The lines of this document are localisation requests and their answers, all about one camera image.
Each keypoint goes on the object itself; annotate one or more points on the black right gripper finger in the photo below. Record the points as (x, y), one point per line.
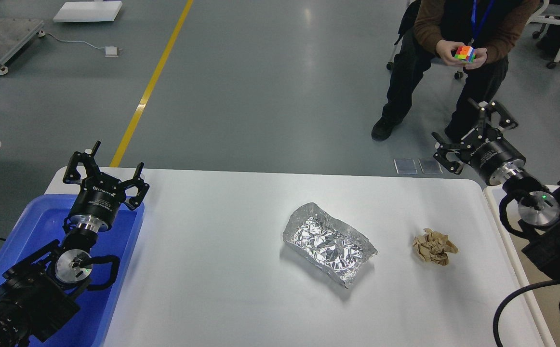
(493, 115)
(443, 150)

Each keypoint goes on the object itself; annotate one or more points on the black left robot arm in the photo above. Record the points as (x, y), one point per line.
(38, 296)

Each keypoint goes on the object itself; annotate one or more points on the floor plate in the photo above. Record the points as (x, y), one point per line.
(430, 166)
(405, 166)

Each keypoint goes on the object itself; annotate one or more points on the colourful puzzle cube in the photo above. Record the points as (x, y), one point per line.
(465, 54)

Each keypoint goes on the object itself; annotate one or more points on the blue plastic bin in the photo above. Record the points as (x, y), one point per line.
(40, 233)

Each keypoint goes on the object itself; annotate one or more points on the left floor plate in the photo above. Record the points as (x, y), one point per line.
(405, 166)

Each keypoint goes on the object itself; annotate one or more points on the white power adapter with cable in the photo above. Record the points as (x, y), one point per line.
(109, 51)

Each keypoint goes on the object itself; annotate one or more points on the white flat board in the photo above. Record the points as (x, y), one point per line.
(88, 11)

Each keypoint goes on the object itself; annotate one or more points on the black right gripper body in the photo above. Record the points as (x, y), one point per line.
(491, 155)

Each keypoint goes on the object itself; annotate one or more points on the crumpled brown paper ball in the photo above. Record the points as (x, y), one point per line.
(434, 247)

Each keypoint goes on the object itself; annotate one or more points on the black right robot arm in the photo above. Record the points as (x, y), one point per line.
(529, 210)

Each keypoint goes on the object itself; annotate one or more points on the right floor plate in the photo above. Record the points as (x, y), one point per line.
(430, 166)

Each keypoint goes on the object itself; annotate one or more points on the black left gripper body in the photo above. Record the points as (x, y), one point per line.
(99, 198)

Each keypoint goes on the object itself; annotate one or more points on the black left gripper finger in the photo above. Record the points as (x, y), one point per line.
(87, 160)
(138, 182)

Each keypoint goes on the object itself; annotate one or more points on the crumpled aluminium foil tray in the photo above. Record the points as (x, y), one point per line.
(336, 248)

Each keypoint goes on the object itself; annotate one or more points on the white plastic bin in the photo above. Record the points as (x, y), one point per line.
(542, 305)

